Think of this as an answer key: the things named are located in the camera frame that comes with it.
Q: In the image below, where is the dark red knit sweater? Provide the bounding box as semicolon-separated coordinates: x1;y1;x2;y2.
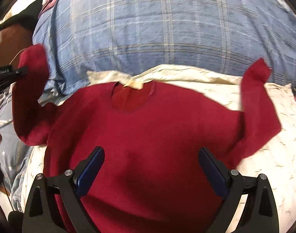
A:
12;45;281;232

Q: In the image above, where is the brown wooden headboard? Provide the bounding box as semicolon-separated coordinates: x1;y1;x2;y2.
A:
0;24;33;69

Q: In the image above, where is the cream leaf-print pillow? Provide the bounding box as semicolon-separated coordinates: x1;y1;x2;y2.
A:
11;63;296;233

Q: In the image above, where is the black cloth on headboard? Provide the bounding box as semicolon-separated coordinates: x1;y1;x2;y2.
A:
0;0;43;32

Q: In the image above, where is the grey blue bedsheet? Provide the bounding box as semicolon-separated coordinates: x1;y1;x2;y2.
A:
0;82;49;211

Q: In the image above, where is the blue plaid pillow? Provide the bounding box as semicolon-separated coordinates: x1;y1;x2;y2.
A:
33;0;296;95

